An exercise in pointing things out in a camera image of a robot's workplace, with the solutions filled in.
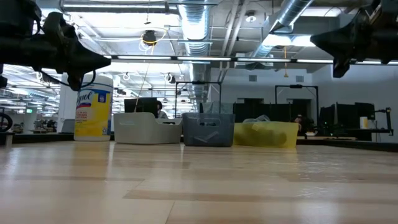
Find white plastic bin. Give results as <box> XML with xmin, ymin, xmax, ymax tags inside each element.
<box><xmin>113</xmin><ymin>111</ymin><xmax>184</xmax><ymax>145</ymax></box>

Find black ceiling camera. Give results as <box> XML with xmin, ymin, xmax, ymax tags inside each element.
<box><xmin>141</xmin><ymin>29</ymin><xmax>159</xmax><ymax>47</ymax></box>

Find silver ceiling duct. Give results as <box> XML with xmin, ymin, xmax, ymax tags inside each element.
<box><xmin>178</xmin><ymin>0</ymin><xmax>215</xmax><ymax>103</ymax></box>
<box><xmin>248</xmin><ymin>0</ymin><xmax>315</xmax><ymax>60</ymax></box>

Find Lysol wipes canister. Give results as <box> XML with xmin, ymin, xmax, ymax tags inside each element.
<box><xmin>73</xmin><ymin>73</ymin><xmax>114</xmax><ymax>142</ymax></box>

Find black computer monitor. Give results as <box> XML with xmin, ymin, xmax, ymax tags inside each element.
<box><xmin>124</xmin><ymin>96</ymin><xmax>159</xmax><ymax>119</ymax></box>
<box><xmin>354</xmin><ymin>101</ymin><xmax>376</xmax><ymax>121</ymax></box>
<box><xmin>336</xmin><ymin>103</ymin><xmax>356</xmax><ymax>129</ymax></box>
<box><xmin>319</xmin><ymin>104</ymin><xmax>336</xmax><ymax>127</ymax></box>

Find grey plastic bin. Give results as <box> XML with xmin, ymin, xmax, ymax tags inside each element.
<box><xmin>182</xmin><ymin>113</ymin><xmax>236</xmax><ymax>147</ymax></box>

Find black standing desk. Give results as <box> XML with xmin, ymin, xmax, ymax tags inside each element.
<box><xmin>298</xmin><ymin>127</ymin><xmax>394</xmax><ymax>141</ymax></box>

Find person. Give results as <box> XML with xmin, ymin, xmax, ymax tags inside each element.
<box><xmin>156</xmin><ymin>100</ymin><xmax>169</xmax><ymax>119</ymax></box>
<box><xmin>294</xmin><ymin>114</ymin><xmax>307</xmax><ymax>135</ymax></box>

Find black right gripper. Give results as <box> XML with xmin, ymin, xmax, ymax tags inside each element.
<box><xmin>310</xmin><ymin>0</ymin><xmax>386</xmax><ymax>78</ymax></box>

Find long ceiling light strip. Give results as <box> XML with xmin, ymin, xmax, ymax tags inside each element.
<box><xmin>104</xmin><ymin>54</ymin><xmax>398</xmax><ymax>65</ymax></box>

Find black partition panels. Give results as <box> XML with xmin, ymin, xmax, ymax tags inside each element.
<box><xmin>233</xmin><ymin>98</ymin><xmax>312</xmax><ymax>123</ymax></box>

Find yellow plastic bin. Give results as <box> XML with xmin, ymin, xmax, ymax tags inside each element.
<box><xmin>233</xmin><ymin>121</ymin><xmax>300</xmax><ymax>149</ymax></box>

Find black station frame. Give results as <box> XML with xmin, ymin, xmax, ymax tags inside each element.
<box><xmin>274</xmin><ymin>83</ymin><xmax>320</xmax><ymax>114</ymax></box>
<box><xmin>175</xmin><ymin>80</ymin><xmax>222</xmax><ymax>114</ymax></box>

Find grey laptop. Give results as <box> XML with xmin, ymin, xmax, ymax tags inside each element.
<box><xmin>60</xmin><ymin>118</ymin><xmax>75</xmax><ymax>134</ymax></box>

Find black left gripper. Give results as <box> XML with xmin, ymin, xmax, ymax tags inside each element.
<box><xmin>18</xmin><ymin>12</ymin><xmax>112</xmax><ymax>91</ymax></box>

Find yellow ceiling pendant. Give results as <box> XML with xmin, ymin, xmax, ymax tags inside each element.
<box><xmin>283</xmin><ymin>46</ymin><xmax>289</xmax><ymax>78</ymax></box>

